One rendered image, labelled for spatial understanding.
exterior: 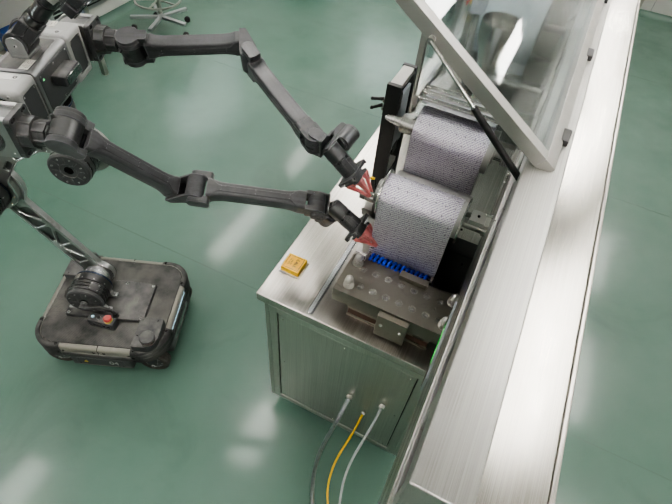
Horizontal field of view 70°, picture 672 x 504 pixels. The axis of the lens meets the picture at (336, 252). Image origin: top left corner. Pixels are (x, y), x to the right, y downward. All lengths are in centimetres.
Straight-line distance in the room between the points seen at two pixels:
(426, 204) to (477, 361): 77
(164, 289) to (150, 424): 64
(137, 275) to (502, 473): 211
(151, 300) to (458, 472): 205
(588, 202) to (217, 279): 204
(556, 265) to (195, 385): 184
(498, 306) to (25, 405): 234
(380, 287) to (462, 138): 53
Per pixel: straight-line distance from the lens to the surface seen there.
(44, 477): 259
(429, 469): 67
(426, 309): 154
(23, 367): 287
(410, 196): 145
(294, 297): 166
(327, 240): 183
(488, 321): 79
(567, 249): 127
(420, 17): 100
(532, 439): 98
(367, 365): 171
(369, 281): 156
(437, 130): 158
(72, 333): 257
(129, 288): 260
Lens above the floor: 228
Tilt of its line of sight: 50 degrees down
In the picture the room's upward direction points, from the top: 6 degrees clockwise
